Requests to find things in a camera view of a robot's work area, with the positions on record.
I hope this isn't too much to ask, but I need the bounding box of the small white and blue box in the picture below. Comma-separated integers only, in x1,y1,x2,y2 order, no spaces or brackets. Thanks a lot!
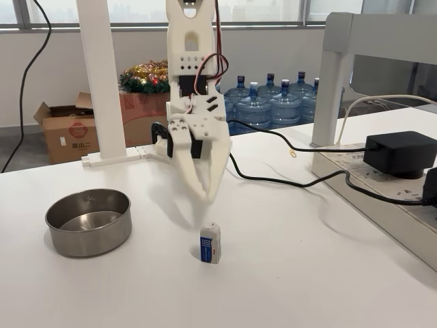
198,221,223,264

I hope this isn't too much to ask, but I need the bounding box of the green tinsel wreath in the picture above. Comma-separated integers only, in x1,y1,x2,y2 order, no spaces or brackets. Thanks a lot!
119,59,171,96

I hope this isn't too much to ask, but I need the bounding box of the black hanging cable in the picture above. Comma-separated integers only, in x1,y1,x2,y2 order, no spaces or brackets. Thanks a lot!
0,0,53,174

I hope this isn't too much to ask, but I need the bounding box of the blue water jug white cap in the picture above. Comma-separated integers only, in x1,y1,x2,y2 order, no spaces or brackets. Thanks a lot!
235,81,273,130

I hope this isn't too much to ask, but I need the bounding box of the black table clamp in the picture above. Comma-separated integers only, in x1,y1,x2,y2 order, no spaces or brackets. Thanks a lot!
151,121,170,144

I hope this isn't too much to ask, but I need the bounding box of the round metal bowl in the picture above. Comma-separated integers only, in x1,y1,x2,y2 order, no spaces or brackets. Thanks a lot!
44,188,132,258

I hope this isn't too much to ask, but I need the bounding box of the white vertical post stand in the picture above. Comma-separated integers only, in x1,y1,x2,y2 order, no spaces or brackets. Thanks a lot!
75,0,158,168

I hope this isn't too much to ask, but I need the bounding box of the white power strip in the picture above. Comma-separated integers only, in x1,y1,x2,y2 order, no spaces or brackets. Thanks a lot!
311,143,437,273

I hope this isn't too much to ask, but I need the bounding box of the black plug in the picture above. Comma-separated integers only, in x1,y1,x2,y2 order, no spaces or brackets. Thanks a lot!
422,167,437,206

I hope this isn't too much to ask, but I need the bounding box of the white cable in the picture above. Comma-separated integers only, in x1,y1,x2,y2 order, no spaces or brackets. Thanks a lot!
336,94,437,146

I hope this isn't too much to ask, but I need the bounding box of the black power adapter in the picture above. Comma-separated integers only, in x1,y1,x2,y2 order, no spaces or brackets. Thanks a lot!
363,131,437,180

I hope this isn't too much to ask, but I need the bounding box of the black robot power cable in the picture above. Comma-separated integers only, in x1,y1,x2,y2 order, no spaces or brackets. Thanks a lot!
228,152,427,206

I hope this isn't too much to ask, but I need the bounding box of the red cardboard box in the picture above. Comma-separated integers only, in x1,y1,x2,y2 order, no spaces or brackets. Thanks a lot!
119,92,170,148

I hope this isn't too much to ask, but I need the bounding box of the grey-white desk shelf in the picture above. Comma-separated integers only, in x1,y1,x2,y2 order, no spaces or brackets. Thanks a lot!
311,12,437,148

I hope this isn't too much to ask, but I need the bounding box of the black adapter cable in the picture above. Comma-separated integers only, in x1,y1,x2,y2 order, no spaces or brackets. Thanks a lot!
226,118,380,153

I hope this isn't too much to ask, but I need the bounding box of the brown cardboard box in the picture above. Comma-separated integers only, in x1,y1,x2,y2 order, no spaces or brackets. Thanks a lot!
33,91,102,165

